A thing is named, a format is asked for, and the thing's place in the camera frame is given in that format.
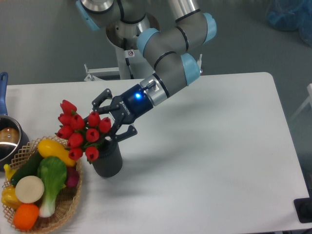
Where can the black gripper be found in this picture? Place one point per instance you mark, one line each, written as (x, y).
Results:
(130, 105)

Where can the red tulip bouquet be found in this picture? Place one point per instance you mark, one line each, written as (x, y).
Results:
(84, 137)

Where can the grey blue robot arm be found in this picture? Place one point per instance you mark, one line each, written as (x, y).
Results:
(162, 58)

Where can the dark grey ribbed vase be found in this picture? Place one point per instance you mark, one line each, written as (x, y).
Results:
(109, 162)

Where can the purple red radish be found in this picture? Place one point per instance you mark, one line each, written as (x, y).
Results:
(72, 177)

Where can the yellow squash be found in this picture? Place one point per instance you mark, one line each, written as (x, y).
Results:
(49, 147)

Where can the green bok choy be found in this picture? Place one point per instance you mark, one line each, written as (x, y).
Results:
(52, 171)

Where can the green cucumber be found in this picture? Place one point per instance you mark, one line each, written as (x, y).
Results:
(29, 168)

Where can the white round radish slice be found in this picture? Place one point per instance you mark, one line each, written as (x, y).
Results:
(29, 189)

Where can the yellow banana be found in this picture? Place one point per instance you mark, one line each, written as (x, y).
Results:
(9, 172)

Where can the yellow bell pepper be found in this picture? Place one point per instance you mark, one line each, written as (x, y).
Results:
(9, 198)

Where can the orange fruit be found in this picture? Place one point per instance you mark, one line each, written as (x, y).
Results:
(26, 216)

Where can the white furniture piece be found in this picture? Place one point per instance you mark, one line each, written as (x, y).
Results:
(305, 106)

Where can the blue plastic bag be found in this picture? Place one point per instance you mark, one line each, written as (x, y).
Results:
(291, 15)

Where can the black device at edge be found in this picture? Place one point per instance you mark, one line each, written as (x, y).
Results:
(303, 207)

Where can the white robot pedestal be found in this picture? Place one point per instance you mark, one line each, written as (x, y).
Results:
(131, 63)

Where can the blue handled saucepan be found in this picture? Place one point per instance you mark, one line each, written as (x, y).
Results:
(12, 136)

